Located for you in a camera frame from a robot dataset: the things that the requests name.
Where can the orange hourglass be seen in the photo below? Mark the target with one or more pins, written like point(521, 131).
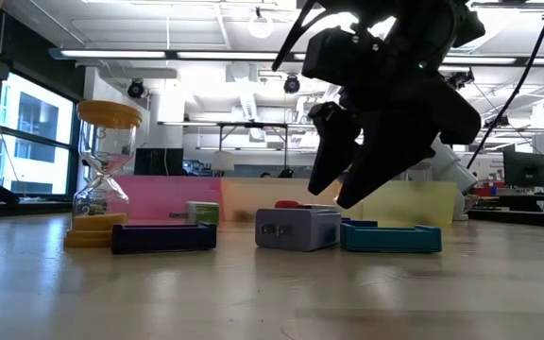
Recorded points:
point(107, 113)

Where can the black ceiling spotlight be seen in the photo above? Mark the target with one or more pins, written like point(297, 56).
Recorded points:
point(292, 84)
point(136, 89)

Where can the black metal background frame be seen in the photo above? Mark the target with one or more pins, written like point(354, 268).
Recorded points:
point(253, 124)

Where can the black monitor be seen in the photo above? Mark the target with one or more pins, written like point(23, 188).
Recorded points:
point(158, 161)

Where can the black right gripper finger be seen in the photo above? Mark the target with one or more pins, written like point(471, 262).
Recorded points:
point(385, 160)
point(333, 141)

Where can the green wall charger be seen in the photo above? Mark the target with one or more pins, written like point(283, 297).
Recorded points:
point(203, 212)

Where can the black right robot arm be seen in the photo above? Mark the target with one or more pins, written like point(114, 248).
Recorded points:
point(418, 28)

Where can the black beam with light strips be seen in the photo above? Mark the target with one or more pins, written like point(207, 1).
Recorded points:
point(170, 55)

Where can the dark purple digital timer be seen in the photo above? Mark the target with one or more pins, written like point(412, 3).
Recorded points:
point(163, 241)

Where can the pink plastic bin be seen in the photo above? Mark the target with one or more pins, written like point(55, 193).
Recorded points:
point(149, 193)

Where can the yellow plastic bin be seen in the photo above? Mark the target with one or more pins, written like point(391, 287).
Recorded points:
point(409, 203)

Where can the black monitor on arm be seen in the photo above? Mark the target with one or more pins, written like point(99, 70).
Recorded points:
point(524, 169)

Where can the white cylindrical container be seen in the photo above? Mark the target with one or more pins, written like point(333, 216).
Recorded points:
point(451, 170)

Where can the person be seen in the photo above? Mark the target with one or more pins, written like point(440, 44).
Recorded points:
point(285, 173)
point(266, 175)

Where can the black ceiling camera rig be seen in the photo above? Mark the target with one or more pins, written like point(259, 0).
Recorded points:
point(461, 78)

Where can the teal digital timer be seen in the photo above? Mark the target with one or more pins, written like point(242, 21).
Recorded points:
point(390, 241)

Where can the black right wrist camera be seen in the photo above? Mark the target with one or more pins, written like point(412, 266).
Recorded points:
point(338, 56)

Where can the orange plastic bin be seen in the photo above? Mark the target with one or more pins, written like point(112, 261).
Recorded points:
point(262, 193)

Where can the large window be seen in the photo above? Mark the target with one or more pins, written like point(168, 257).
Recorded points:
point(40, 141)

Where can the lavender wall charger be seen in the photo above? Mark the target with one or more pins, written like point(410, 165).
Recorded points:
point(300, 231)

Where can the white lamp shade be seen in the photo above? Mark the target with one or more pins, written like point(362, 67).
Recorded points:
point(223, 160)

